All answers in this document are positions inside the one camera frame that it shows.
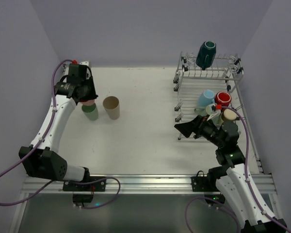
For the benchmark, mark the light blue mug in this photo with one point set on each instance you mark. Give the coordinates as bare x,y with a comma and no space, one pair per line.
206,98

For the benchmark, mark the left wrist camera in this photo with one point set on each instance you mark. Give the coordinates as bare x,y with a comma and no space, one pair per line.
86,63

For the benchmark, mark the pink cup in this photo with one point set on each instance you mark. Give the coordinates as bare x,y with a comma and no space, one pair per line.
88,103

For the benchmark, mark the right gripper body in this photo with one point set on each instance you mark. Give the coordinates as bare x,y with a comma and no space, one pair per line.
197,129

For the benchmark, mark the aluminium mounting rail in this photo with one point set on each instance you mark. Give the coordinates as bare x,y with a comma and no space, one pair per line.
142,184

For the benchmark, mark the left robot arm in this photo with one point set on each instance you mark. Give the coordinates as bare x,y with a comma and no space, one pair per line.
41,159

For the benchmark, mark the light green mug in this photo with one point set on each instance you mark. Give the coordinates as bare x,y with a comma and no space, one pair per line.
201,111

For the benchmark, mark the metal dish rack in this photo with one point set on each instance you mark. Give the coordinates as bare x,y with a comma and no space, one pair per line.
190,81

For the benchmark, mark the cream small cup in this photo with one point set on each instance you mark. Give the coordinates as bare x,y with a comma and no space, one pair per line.
228,115

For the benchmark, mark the red mug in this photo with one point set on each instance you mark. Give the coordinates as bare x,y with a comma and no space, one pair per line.
223,98

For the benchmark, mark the beige tall cup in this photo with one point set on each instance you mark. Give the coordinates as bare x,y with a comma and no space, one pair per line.
112,107

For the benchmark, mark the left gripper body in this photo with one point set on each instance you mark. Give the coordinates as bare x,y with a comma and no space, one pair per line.
88,96

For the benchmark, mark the dark green mug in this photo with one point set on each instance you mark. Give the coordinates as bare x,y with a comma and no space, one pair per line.
206,55

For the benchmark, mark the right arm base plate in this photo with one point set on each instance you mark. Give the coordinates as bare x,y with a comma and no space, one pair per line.
202,182

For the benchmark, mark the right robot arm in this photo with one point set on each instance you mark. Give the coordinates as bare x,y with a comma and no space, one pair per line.
232,178

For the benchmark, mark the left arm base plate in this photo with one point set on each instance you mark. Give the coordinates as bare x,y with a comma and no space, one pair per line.
93,184

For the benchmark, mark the green cup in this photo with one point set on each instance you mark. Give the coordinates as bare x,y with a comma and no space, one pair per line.
90,111

